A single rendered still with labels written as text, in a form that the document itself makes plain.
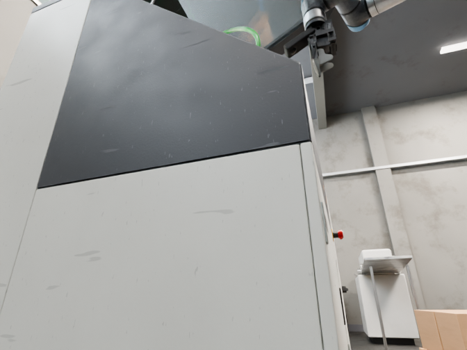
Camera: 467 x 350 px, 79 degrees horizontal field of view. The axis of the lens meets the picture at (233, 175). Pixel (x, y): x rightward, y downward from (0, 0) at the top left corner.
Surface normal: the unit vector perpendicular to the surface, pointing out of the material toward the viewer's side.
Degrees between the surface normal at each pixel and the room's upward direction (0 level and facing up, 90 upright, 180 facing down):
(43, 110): 90
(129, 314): 90
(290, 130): 90
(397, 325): 90
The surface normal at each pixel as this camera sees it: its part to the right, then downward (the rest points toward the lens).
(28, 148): -0.34, -0.37
